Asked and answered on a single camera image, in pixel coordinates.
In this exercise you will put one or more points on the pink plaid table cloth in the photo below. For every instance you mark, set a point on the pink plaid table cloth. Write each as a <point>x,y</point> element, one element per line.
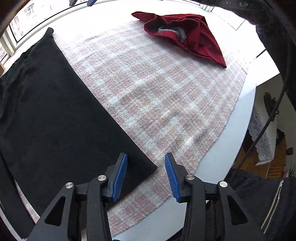
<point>164,99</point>

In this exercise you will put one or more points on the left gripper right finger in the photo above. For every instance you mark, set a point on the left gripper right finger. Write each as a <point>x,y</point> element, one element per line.
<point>214,211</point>

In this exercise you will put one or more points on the black jacket with zippers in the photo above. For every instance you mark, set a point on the black jacket with zippers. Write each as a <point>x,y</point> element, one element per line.
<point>269,202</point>

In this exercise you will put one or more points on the right forearm black sleeve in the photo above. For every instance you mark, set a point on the right forearm black sleeve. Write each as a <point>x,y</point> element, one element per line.
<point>275,25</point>

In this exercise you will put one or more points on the white window frame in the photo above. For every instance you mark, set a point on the white window frame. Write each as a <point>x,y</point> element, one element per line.
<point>31,22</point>

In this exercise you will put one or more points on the dark red garment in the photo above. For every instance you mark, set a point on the dark red garment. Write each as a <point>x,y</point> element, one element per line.
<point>189,32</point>

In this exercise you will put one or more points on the white lace cloth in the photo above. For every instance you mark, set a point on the white lace cloth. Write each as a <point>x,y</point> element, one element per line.
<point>265,147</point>

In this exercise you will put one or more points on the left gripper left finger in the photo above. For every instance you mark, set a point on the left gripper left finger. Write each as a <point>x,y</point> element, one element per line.
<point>61,219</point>

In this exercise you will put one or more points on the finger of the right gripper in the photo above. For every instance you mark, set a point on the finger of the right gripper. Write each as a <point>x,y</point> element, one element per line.
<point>91,2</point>
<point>72,2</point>

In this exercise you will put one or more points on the black shorts with yellow stripes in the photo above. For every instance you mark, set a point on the black shorts with yellow stripes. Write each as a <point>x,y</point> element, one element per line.
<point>54,131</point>

